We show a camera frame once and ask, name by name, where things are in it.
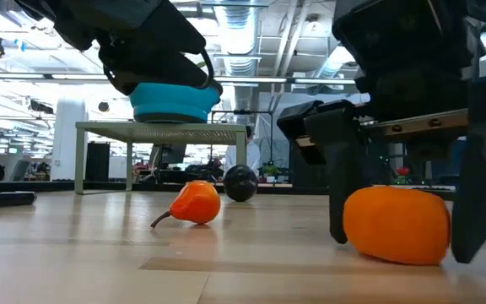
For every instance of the orange tangerine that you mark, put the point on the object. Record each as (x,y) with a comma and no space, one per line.
(395,226)

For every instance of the black round fruit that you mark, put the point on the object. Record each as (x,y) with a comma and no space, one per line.
(240,183)

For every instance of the orange pear with brown stem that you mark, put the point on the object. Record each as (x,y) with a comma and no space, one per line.
(196,202)

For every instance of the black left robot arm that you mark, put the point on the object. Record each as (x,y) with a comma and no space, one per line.
(112,17)

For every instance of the blue bowl with grey rim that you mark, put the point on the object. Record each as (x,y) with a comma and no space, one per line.
(171,103)

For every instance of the pale green perforated metal shelf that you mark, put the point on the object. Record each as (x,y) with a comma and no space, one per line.
(163,131)

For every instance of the green potted plant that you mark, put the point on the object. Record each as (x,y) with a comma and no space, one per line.
(270,171)

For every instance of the black desk monitor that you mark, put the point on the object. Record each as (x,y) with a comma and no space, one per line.
(174,154)

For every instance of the person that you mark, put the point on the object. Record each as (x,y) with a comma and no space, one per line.
(231,158)

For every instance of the black floor cabinet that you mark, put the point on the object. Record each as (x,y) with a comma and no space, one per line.
(97,162)

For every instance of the silver ventilation duct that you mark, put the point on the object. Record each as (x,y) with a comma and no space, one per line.
(241,42)

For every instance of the black aluminium table frame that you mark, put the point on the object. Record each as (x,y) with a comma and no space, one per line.
(2,199)

